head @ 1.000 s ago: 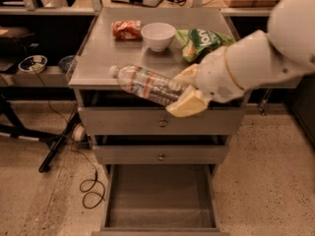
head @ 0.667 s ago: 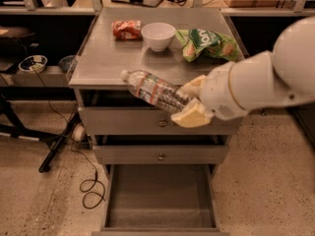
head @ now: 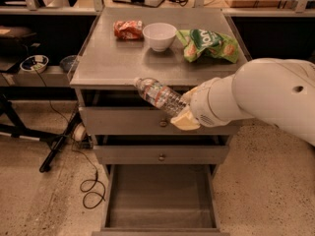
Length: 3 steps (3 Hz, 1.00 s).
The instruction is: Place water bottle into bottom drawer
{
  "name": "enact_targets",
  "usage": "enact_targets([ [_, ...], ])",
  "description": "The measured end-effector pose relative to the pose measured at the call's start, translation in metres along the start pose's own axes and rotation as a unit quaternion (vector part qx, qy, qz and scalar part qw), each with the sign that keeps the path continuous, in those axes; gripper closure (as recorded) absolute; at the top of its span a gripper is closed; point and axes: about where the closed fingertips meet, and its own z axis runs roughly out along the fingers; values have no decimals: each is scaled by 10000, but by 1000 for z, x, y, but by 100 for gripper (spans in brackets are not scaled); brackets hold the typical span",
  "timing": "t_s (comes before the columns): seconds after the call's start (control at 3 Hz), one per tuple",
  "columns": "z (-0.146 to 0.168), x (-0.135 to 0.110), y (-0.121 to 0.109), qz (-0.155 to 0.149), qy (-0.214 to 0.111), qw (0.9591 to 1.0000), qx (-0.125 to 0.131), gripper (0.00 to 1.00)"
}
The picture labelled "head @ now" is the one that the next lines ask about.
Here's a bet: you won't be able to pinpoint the top grey drawer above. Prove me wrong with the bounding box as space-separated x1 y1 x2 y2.
78 91 247 137

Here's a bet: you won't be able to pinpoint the green chip bag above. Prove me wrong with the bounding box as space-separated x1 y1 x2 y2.
176 29 238 64

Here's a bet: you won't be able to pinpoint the orange red snack bag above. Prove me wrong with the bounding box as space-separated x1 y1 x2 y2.
113 21 143 40

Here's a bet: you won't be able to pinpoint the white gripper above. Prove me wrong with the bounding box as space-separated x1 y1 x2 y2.
170 78 230 131

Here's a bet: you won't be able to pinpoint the bottom grey open drawer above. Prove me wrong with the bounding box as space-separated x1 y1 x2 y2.
92 164 229 236

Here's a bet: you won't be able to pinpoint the dark round dish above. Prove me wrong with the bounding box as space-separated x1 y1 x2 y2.
59 55 78 72

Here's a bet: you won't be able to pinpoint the clear plastic water bottle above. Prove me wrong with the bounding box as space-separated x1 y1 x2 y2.
134 78 187 117

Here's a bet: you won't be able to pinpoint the middle grey drawer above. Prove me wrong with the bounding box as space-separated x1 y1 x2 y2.
94 135 229 165

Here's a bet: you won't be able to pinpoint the black floor cable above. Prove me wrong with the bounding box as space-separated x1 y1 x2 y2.
31 66 107 210

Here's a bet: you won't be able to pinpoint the black bag on shelf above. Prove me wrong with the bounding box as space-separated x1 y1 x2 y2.
0 26 40 56

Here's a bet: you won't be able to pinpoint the white ceramic bowl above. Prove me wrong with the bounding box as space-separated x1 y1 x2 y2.
143 23 176 52

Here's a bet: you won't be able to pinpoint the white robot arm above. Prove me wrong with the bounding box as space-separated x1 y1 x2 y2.
171 58 315 146

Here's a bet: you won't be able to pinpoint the black stand legs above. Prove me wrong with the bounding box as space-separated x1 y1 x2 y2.
0 93 81 173

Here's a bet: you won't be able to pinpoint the white bowl with items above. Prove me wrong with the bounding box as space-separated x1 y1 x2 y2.
20 54 49 74

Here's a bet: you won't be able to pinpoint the grey metal drawer cabinet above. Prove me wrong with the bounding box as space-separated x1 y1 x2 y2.
66 6 264 176

